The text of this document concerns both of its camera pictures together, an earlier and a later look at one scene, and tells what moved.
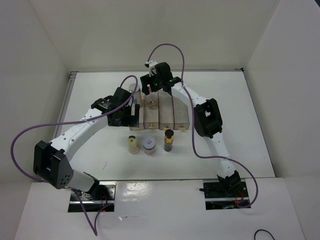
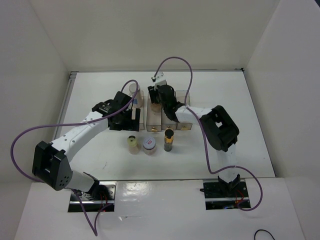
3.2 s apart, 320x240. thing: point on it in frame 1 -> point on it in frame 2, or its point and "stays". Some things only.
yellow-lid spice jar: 133,147 stays
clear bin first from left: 141,117 stays
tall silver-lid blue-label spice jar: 137,97 stays
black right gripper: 145,80 -> 153,92
